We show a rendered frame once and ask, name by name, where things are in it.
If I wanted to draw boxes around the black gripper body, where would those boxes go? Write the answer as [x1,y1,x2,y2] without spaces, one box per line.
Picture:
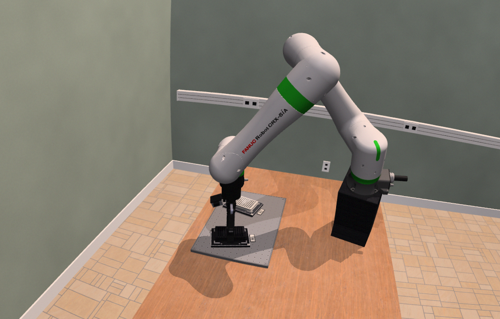
[221,188,241,209]

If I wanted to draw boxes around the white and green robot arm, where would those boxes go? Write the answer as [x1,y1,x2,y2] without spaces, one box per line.
[209,33,408,197]

